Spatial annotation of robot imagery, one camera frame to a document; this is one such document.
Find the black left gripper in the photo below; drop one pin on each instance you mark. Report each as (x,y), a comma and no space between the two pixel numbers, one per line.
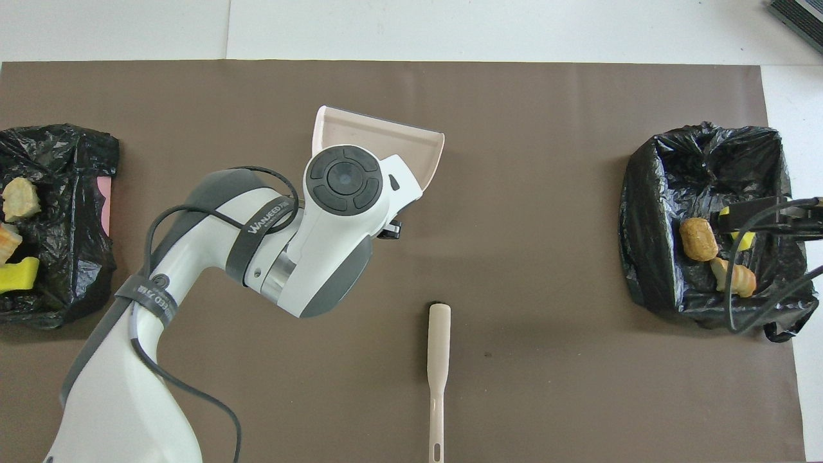
(391,229)

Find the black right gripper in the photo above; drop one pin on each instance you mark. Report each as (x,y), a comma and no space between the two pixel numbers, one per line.
(804,222)

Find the small yellow sponge piece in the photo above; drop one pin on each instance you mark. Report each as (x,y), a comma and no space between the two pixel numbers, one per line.
(744,241)

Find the brown toy bread loaf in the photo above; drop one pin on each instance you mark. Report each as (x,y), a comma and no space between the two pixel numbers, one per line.
(699,239)

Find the orange toy croissant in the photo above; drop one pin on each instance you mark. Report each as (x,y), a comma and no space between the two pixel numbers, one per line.
(739,278)

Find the beige plastic dustpan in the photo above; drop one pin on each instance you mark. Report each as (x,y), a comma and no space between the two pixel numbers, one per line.
(398,138)

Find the beige hand brush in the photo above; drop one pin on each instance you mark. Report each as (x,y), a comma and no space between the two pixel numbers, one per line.
(439,347)

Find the tall beige foam chunk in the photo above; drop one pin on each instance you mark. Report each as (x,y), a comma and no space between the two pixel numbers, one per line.
(20,199)

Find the notched yellow sponge piece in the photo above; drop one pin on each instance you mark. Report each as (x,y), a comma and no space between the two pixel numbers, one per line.
(18,275)

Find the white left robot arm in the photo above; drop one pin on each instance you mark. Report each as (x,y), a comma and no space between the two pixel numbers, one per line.
(334,218)

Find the black bag lined bin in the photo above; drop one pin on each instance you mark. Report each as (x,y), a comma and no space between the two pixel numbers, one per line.
(656,225)

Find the pink plastic bin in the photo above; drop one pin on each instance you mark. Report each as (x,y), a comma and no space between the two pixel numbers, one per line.
(105,206)

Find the black trash bag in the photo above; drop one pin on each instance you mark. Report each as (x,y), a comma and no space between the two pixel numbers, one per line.
(71,257)

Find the brown table mat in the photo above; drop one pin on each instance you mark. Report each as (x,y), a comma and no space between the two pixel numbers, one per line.
(514,193)

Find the dark ribbed device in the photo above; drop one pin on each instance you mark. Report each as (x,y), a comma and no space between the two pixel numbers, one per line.
(800,19)

